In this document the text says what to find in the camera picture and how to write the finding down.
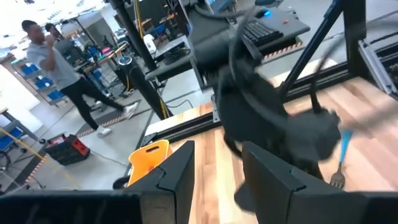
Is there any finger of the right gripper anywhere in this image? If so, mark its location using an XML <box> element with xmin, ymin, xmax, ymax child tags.
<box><xmin>291</xmin><ymin>156</ymin><xmax>326</xmax><ymax>183</ymax></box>
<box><xmin>233</xmin><ymin>180</ymin><xmax>259</xmax><ymax>215</ymax></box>

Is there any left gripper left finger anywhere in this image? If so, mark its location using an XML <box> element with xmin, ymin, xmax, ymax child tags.
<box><xmin>124</xmin><ymin>140</ymin><xmax>196</xmax><ymax>224</ymax></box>

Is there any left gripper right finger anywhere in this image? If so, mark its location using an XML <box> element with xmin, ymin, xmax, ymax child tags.
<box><xmin>242</xmin><ymin>141</ymin><xmax>349</xmax><ymax>224</ymax></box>

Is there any blue-handled metal fork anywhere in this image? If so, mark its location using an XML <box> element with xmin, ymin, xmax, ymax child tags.
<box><xmin>328</xmin><ymin>128</ymin><xmax>354</xmax><ymax>190</ymax></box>

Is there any orange plastic bin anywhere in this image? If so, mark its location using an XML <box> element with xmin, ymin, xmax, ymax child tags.
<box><xmin>127</xmin><ymin>139</ymin><xmax>171</xmax><ymax>187</ymax></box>

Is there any black keyboard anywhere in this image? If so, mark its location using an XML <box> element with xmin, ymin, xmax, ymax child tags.
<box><xmin>241</xmin><ymin>19</ymin><xmax>282</xmax><ymax>48</ymax></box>

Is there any grey equipment cart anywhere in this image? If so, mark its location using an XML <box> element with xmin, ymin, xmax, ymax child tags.
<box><xmin>144</xmin><ymin>0</ymin><xmax>312</xmax><ymax>91</ymax></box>

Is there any black cart pole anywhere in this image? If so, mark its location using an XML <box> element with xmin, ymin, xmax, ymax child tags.
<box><xmin>108</xmin><ymin>0</ymin><xmax>158</xmax><ymax>72</ymax></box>
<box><xmin>117</xmin><ymin>55</ymin><xmax>174</xmax><ymax>121</ymax></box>

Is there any red and black toolbox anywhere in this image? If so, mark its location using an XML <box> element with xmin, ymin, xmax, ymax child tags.
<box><xmin>44</xmin><ymin>133</ymin><xmax>91</xmax><ymax>167</ymax></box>

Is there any person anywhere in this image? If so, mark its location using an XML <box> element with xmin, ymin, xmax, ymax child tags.
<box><xmin>44</xmin><ymin>22</ymin><xmax>74</xmax><ymax>57</ymax></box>
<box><xmin>21</xmin><ymin>19</ymin><xmax>140</xmax><ymax>138</ymax></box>

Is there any shelf with blue bins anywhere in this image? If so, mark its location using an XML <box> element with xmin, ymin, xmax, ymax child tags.
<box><xmin>11</xmin><ymin>60</ymin><xmax>68</xmax><ymax>105</ymax></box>

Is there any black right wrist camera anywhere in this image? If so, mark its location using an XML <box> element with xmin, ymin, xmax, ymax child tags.
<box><xmin>287</xmin><ymin>108</ymin><xmax>342</xmax><ymax>162</ymax></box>

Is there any silver metal bracket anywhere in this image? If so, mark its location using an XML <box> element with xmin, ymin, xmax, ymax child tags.
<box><xmin>211</xmin><ymin>93</ymin><xmax>219</xmax><ymax>124</ymax></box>

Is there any silver aluminium rail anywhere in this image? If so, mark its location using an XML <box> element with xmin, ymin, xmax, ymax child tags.
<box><xmin>357</xmin><ymin>39</ymin><xmax>398</xmax><ymax>100</ymax></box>

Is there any yellow cable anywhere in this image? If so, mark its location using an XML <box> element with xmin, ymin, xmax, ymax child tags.
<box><xmin>126</xmin><ymin>0</ymin><xmax>169</xmax><ymax>121</ymax></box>

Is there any yellow strap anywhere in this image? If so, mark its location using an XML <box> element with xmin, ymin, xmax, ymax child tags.
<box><xmin>0</xmin><ymin>126</ymin><xmax>82</xmax><ymax>190</ymax></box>

